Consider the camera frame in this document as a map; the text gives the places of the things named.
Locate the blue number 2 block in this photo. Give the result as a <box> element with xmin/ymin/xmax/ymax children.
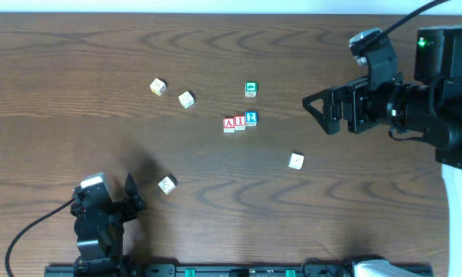
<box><xmin>245</xmin><ymin>111</ymin><xmax>258</xmax><ymax>127</ymax></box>

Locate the red letter I block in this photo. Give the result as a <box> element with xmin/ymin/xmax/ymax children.
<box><xmin>234</xmin><ymin>115</ymin><xmax>247</xmax><ymax>131</ymax></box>

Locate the red letter A block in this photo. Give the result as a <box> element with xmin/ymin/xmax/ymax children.
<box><xmin>223</xmin><ymin>117</ymin><xmax>235</xmax><ymax>133</ymax></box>

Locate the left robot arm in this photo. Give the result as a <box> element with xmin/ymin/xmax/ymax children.
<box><xmin>71</xmin><ymin>172</ymin><xmax>146</xmax><ymax>277</ymax></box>

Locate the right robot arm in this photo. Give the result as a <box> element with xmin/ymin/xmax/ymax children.
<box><xmin>302</xmin><ymin>25</ymin><xmax>462</xmax><ymax>276</ymax></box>

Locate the dark red sided block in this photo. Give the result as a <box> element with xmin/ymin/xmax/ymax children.
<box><xmin>158</xmin><ymin>174</ymin><xmax>178</xmax><ymax>195</ymax></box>

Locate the plain white wooden block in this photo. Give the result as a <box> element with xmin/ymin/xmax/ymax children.
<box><xmin>288</xmin><ymin>153</ymin><xmax>304</xmax><ymax>170</ymax></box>

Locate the green number 4 block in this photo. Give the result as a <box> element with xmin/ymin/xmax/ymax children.
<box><xmin>244</xmin><ymin>82</ymin><xmax>258</xmax><ymax>98</ymax></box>

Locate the yellow C block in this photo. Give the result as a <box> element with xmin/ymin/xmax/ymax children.
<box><xmin>178</xmin><ymin>91</ymin><xmax>195</xmax><ymax>108</ymax></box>

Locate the yellow W block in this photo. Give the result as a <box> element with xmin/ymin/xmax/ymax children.
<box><xmin>149</xmin><ymin>78</ymin><xmax>167</xmax><ymax>96</ymax></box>

